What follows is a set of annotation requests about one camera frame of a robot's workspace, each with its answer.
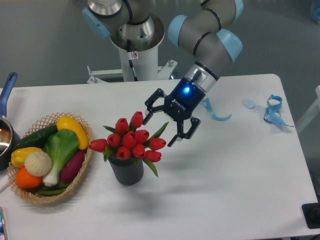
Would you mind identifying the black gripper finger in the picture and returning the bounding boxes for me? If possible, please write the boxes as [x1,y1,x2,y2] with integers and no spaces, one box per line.
[166,117,202,148]
[141,87,168,126]

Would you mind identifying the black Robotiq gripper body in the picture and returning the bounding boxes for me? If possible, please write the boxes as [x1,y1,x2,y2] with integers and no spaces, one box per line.
[164,77,206,122]

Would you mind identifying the red tulip bouquet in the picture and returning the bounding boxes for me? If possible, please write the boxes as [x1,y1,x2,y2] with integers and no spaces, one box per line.
[89,111,168,177]

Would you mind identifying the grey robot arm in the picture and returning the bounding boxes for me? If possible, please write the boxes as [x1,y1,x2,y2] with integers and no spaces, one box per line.
[82,0,244,142]

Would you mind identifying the dark grey ribbed vase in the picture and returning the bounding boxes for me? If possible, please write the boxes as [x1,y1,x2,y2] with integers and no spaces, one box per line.
[108,157,144,186]

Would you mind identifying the blue curved plastic strip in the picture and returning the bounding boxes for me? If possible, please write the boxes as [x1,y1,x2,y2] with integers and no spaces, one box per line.
[201,97,232,122]

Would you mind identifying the pale blue bottle cap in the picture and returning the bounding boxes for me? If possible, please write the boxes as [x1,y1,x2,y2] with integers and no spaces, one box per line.
[242,99,256,110]

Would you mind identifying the blue ribbon tangle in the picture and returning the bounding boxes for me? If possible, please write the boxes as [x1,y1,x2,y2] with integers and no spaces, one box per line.
[263,94,294,128]

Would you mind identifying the yellow squash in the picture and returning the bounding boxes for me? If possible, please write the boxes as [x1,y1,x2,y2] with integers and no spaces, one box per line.
[56,115,89,150]

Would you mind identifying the green bok choy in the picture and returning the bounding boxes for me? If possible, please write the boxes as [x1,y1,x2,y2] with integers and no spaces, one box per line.
[43,129,79,187]

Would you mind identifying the purple sweet potato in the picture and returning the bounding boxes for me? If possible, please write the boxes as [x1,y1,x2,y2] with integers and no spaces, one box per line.
[60,150,85,182]

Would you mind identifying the green cucumber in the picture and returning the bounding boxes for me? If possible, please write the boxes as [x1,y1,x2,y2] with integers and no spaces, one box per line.
[13,124,58,151]

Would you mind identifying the green pea pods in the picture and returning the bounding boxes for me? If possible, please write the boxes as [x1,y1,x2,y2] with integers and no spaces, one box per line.
[36,184,69,197]

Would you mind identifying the white garlic bulb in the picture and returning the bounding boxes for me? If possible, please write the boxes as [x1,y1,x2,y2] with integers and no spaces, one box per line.
[24,151,52,177]

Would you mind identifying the yellow bell pepper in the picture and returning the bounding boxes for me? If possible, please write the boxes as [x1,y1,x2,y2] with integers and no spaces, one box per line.
[11,147,42,169]

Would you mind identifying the orange fruit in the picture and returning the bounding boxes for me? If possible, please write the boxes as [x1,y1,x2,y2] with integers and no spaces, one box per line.
[15,167,43,189]

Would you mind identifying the black device at table edge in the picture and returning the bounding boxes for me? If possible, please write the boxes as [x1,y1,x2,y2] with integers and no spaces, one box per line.
[301,202,320,229]

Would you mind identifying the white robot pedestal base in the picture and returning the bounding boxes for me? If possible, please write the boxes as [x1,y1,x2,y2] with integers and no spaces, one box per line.
[87,45,178,84]

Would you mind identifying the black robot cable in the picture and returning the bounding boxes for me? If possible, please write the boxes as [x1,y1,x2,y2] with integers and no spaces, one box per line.
[126,39,139,82]

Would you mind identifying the white frame at right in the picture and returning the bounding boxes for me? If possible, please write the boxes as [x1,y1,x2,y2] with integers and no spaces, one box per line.
[296,85,320,134]

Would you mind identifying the blue handled saucepan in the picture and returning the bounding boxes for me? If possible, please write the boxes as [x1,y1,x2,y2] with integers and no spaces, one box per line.
[0,72,20,171]

